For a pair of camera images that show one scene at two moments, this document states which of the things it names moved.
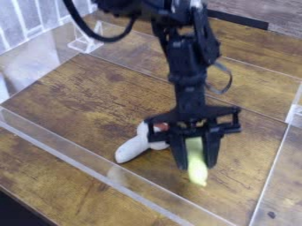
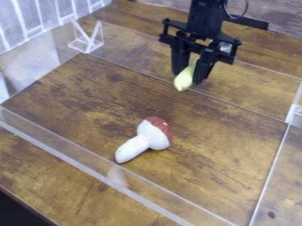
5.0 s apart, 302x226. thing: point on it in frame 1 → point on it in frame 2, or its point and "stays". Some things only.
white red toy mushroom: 138,144 stays
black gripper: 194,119 → 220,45
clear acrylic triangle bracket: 86,43 stays
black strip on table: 237,19 stays
